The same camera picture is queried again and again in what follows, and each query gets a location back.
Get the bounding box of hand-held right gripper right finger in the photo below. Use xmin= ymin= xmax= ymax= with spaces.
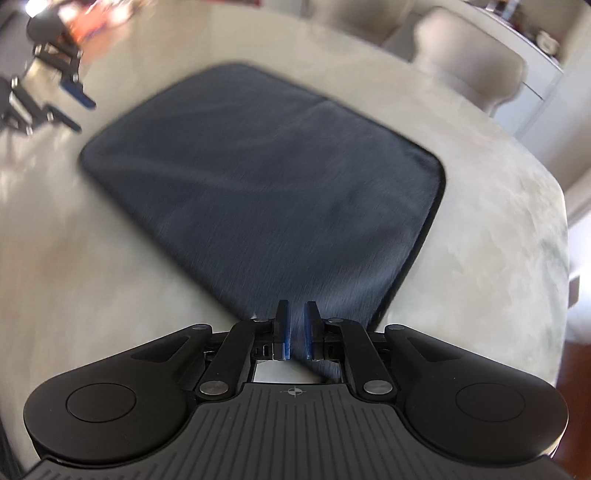
xmin=302 ymin=301 xmax=467 ymax=401

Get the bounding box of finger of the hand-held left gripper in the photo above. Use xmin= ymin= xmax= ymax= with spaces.
xmin=0 ymin=78 xmax=83 ymax=136
xmin=34 ymin=44 xmax=97 ymax=110

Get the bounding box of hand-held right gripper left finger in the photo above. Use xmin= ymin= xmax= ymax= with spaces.
xmin=122 ymin=300 xmax=293 ymax=401

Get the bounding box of dark grey towel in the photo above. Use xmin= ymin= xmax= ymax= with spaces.
xmin=79 ymin=62 xmax=448 ymax=384

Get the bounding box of beige upholstered chair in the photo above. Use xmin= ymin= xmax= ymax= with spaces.
xmin=412 ymin=8 xmax=529 ymax=117

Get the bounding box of white sideboard cabinet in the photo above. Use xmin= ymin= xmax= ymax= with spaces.
xmin=383 ymin=0 xmax=568 ymax=137

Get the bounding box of white ceramic pot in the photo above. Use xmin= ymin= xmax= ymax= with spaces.
xmin=536 ymin=30 xmax=560 ymax=56

